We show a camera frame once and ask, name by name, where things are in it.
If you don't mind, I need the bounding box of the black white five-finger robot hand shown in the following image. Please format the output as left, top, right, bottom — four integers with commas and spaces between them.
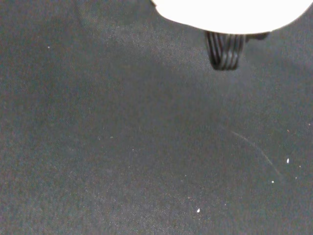
150, 0, 313, 71

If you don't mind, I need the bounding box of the black bench cloth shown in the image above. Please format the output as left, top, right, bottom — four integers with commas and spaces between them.
0, 0, 313, 235

